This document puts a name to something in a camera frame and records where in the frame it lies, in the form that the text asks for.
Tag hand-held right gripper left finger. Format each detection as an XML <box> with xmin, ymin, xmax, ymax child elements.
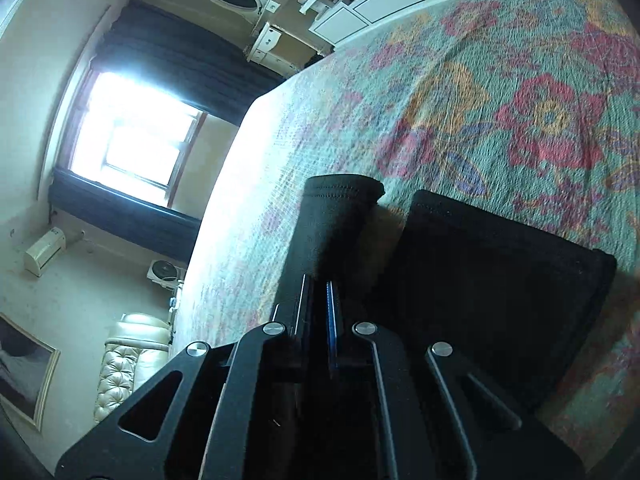
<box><xmin>54</xmin><ymin>274</ymin><xmax>321</xmax><ymax>480</ymax></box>

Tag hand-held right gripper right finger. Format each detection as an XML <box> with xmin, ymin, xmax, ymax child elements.
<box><xmin>325</xmin><ymin>280</ymin><xmax>586</xmax><ymax>480</ymax></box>

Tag black pants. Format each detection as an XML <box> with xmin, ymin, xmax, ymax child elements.
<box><xmin>282</xmin><ymin>174</ymin><xmax>617</xmax><ymax>413</ymax></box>

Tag white fan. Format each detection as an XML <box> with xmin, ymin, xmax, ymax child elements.
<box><xmin>147</xmin><ymin>259</ymin><xmax>187</xmax><ymax>292</ymax></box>

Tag cream tufted headboard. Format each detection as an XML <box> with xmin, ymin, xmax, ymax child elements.
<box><xmin>92</xmin><ymin>312</ymin><xmax>174</xmax><ymax>427</ymax></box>

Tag floral bedspread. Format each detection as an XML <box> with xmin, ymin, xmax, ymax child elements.
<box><xmin>172</xmin><ymin>0</ymin><xmax>640</xmax><ymax>480</ymax></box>

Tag window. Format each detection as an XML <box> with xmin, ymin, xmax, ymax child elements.
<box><xmin>70</xmin><ymin>70</ymin><xmax>207</xmax><ymax>207</ymax></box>

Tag white air conditioner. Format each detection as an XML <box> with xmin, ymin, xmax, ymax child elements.
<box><xmin>24</xmin><ymin>227</ymin><xmax>67</xmax><ymax>277</ymax></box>

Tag white dresser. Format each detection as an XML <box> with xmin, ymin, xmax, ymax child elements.
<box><xmin>243</xmin><ymin>22</ymin><xmax>313</xmax><ymax>74</ymax></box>

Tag framed picture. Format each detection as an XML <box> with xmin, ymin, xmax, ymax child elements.
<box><xmin>0</xmin><ymin>312</ymin><xmax>61</xmax><ymax>432</ymax></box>

